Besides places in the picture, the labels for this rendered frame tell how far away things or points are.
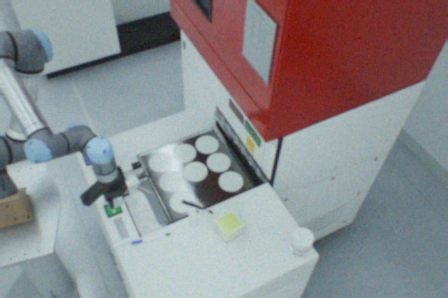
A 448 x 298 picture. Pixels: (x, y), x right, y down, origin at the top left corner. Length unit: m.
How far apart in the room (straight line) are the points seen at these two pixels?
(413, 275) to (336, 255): 0.44
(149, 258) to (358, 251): 1.54
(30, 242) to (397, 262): 1.98
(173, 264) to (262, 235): 0.33
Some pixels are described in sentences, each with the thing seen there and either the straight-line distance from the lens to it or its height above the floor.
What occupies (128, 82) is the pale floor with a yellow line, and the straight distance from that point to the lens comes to 3.56.
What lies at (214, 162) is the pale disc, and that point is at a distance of 1.88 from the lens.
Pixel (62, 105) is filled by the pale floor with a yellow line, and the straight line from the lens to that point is 3.49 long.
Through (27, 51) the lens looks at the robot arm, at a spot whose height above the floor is 1.42.
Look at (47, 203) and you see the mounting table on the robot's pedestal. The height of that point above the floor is 0.82.
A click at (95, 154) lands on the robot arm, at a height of 1.33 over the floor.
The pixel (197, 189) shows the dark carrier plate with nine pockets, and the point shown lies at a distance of 1.80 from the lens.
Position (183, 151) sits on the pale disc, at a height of 0.90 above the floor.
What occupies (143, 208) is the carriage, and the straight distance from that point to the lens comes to 1.79.
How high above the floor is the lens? 2.40
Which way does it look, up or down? 51 degrees down
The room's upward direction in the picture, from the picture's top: 3 degrees clockwise
